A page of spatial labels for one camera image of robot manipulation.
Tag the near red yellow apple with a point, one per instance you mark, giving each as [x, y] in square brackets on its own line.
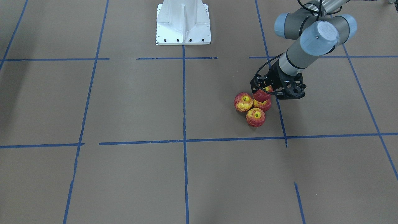
[265, 105]

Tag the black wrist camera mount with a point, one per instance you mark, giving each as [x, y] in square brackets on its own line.
[291, 90]

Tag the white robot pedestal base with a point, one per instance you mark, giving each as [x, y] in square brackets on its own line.
[183, 22]

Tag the far red yellow apple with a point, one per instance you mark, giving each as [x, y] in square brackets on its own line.
[255, 117]

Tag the lone red yellow apple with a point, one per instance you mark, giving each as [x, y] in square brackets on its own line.
[261, 95]

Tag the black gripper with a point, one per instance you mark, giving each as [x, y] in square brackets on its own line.
[275, 77]

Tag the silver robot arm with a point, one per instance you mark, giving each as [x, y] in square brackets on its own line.
[315, 32]

